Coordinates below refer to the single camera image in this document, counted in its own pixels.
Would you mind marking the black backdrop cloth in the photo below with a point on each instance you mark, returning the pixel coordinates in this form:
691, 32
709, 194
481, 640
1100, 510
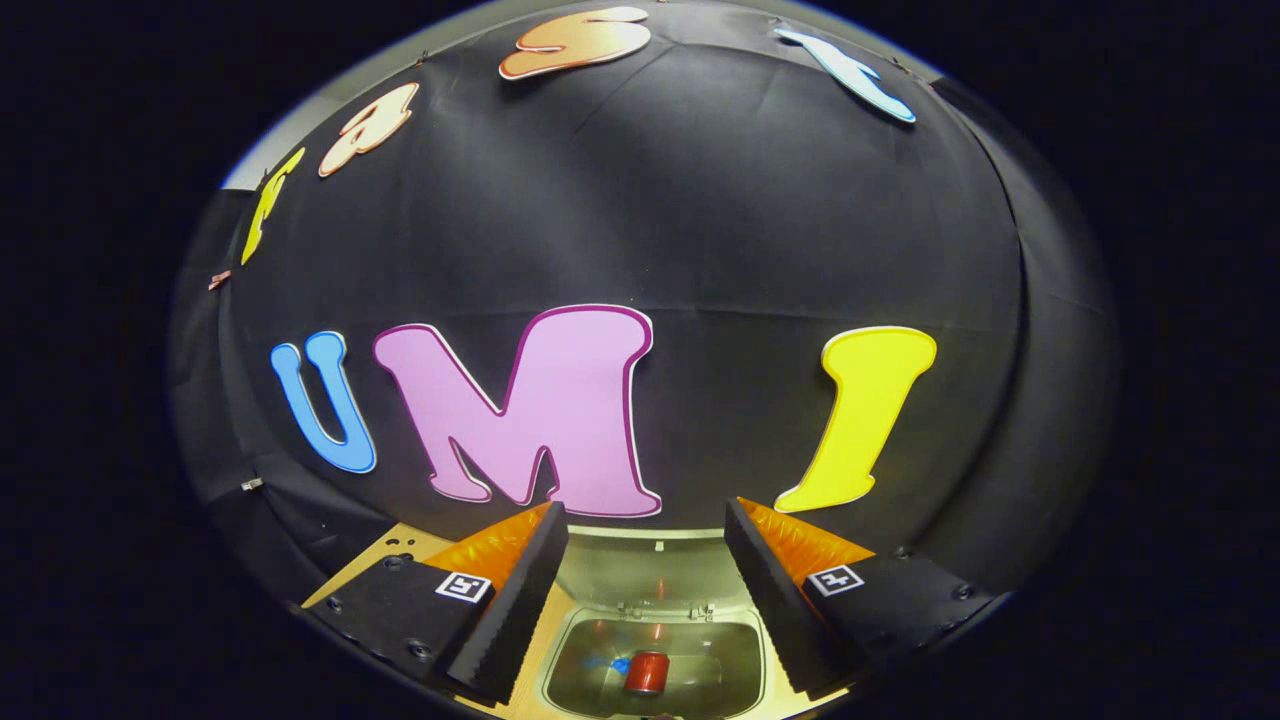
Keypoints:
700, 200

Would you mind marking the red pop can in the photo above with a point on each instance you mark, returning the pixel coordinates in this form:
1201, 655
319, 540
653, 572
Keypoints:
647, 675

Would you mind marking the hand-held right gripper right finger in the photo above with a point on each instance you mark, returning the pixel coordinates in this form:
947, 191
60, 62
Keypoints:
775, 615

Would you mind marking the wooden desktop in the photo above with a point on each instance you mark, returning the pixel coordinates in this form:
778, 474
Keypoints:
535, 645

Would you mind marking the pale green desktop garbage bin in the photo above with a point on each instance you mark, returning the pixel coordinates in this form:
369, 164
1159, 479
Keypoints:
650, 575

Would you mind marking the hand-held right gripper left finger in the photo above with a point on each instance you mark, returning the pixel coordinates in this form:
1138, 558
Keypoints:
520, 610

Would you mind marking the small red clip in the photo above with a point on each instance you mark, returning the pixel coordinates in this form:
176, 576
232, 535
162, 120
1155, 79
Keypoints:
219, 279

